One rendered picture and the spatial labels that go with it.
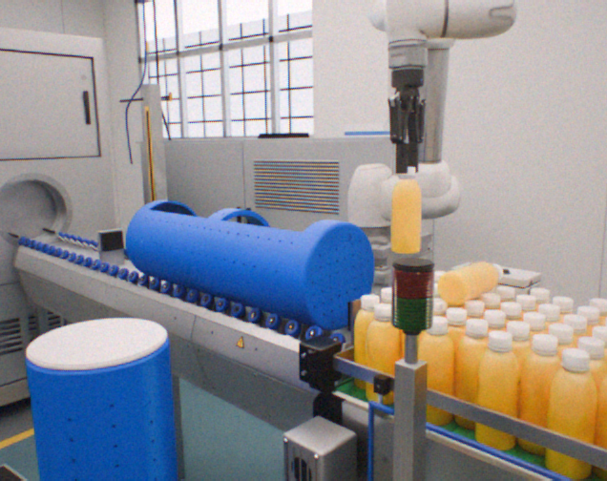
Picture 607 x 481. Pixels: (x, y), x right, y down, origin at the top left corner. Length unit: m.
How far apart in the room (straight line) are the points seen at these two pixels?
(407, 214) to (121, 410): 0.75
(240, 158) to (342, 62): 1.19
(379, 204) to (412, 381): 1.15
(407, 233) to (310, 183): 1.98
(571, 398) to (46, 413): 0.93
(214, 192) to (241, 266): 2.37
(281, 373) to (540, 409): 0.68
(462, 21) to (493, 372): 0.76
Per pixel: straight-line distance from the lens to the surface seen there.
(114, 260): 2.46
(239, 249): 1.51
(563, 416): 1.00
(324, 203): 3.23
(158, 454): 1.26
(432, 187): 1.96
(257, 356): 1.55
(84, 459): 1.22
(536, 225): 4.06
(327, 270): 1.39
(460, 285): 1.17
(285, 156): 3.39
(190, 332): 1.79
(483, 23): 1.37
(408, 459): 0.95
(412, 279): 0.82
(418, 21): 1.33
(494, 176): 4.11
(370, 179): 1.95
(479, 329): 1.08
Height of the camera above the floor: 1.44
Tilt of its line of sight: 10 degrees down
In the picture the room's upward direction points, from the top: 1 degrees counter-clockwise
